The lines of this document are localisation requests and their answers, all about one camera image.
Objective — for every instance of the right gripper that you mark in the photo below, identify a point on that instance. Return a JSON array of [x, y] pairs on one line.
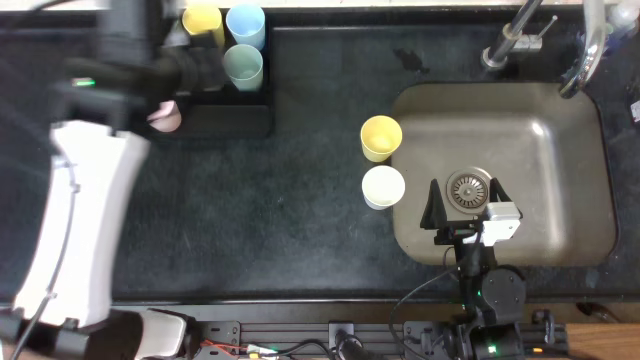
[[450, 235]]

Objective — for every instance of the white cup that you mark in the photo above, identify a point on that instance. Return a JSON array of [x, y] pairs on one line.
[[383, 186]]

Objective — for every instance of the yellow cup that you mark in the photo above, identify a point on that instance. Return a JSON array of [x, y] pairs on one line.
[[200, 17], [381, 136]]

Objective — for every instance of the pink cup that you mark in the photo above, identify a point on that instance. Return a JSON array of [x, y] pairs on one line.
[[167, 120]]

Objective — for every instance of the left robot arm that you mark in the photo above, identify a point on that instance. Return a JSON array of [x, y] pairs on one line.
[[85, 225]]

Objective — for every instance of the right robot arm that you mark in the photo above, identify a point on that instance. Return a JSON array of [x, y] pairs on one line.
[[502, 295]]

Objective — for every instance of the steel sink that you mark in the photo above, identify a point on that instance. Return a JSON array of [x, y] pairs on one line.
[[540, 150]]

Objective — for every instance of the steel tap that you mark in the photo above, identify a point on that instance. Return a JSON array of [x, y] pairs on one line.
[[505, 45]]

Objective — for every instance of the blue soap bottle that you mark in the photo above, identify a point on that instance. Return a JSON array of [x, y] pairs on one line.
[[622, 15]]

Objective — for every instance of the black tray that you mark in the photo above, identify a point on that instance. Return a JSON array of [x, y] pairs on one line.
[[225, 120], [268, 60]]

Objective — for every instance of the green cup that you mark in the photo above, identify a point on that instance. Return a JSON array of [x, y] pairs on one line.
[[243, 64]]

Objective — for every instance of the blue cup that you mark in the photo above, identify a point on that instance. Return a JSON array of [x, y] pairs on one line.
[[246, 22]]

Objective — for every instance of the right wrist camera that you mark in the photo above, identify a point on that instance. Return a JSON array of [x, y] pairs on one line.
[[497, 222]]

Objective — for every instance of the mounting rail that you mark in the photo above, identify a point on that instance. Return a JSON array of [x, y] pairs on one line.
[[300, 332]]

